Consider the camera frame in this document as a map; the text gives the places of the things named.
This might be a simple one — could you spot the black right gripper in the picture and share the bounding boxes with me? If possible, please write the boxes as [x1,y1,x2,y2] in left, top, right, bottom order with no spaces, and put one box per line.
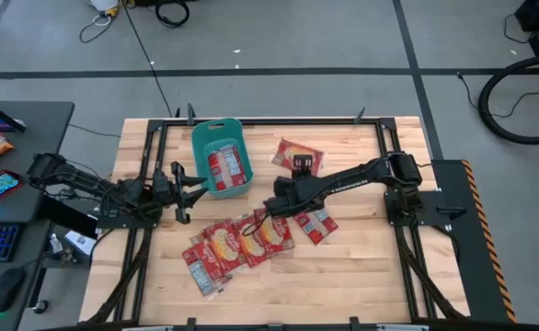
[263,176,328,219]

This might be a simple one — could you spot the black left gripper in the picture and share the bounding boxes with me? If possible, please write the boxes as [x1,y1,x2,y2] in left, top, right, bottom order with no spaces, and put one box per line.
[156,160,210,225]

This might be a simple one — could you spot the teal plastic basket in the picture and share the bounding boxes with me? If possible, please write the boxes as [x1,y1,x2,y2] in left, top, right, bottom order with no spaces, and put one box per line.
[190,117,256,200]

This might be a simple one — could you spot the black side platform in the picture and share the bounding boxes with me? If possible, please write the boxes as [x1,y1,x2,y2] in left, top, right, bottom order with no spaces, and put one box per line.
[36,194,100,239]

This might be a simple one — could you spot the black office desk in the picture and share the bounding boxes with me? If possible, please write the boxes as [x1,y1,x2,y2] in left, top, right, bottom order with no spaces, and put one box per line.
[0,100,76,331]

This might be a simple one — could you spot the black platform with hazard stripes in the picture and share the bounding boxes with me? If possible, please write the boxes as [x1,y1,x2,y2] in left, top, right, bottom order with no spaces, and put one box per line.
[430,158,519,325]

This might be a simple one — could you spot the white floor object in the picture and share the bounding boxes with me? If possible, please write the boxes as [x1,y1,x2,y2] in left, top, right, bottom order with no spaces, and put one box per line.
[88,0,121,13]

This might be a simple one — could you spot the black computer mouse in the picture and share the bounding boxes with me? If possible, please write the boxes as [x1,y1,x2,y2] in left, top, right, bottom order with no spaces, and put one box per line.
[0,267,28,315]

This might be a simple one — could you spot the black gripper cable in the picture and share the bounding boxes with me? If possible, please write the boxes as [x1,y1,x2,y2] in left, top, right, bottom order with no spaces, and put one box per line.
[241,210,273,238]

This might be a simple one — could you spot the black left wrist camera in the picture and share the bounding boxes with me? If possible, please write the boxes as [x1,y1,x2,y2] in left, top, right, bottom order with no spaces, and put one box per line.
[153,168,170,193]

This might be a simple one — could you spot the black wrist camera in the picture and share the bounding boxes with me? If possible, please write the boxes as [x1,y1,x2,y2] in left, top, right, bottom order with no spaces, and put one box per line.
[153,168,170,193]
[292,154,314,180]

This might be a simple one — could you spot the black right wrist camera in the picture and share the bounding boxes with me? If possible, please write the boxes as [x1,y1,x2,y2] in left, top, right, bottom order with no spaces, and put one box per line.
[292,154,314,180]

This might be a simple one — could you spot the black aluminium table frame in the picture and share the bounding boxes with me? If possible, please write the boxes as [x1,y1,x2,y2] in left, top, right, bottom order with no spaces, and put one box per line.
[84,116,471,330]

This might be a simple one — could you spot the long black floor cable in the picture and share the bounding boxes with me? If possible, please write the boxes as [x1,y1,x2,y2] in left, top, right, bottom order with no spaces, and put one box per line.
[120,0,175,119]

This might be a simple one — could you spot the coiled black cable loop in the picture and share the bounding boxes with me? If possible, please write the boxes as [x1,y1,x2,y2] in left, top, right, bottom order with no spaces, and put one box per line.
[155,0,191,29]

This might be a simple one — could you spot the black and white floor cable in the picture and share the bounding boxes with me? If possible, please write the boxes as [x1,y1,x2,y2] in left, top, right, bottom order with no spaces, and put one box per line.
[79,10,115,45]

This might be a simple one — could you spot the thin black floor cable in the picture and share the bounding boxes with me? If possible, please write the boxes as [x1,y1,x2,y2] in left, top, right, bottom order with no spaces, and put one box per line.
[456,70,539,120]

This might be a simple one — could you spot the black hose ring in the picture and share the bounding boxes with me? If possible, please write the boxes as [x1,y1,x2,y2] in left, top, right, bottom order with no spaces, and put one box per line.
[476,53,539,147]

